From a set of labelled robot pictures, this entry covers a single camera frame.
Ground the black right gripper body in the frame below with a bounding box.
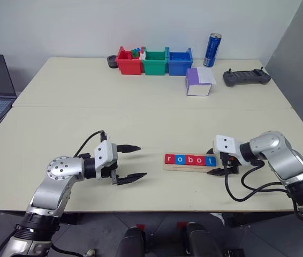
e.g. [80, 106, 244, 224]
[219, 152, 241, 175]

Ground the purple and white box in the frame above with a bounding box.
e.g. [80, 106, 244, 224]
[185, 67, 213, 97]

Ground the white crumpled object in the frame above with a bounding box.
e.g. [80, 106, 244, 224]
[209, 213, 226, 226]

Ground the blue drink can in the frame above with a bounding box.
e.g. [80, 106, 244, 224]
[203, 33, 223, 68]

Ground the green plastic bin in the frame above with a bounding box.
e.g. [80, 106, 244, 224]
[140, 47, 168, 76]

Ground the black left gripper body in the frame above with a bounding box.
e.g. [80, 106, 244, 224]
[100, 159, 120, 186]

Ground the dark rounded shape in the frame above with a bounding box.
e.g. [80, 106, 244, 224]
[116, 226, 147, 257]
[185, 222, 223, 257]

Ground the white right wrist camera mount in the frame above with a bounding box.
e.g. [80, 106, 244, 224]
[211, 134, 249, 167]

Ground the blue plastic bin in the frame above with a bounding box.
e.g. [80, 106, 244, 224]
[165, 47, 194, 76]

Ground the wooden letter tray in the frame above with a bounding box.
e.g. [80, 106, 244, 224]
[163, 153, 218, 173]

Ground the black cable with pale plug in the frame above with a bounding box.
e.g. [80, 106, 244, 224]
[51, 240, 96, 256]

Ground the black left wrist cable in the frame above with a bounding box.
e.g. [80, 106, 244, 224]
[72, 130, 107, 158]

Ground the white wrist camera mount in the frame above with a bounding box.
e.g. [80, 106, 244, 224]
[211, 134, 249, 167]
[94, 141, 119, 180]

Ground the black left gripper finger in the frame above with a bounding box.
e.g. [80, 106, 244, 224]
[115, 172, 148, 186]
[116, 143, 141, 154]

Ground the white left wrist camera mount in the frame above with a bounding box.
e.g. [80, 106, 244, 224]
[94, 141, 119, 180]

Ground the red plastic bin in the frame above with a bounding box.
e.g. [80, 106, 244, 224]
[115, 46, 143, 75]

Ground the grey handheld controller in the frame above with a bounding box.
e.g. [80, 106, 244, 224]
[223, 66, 272, 88]

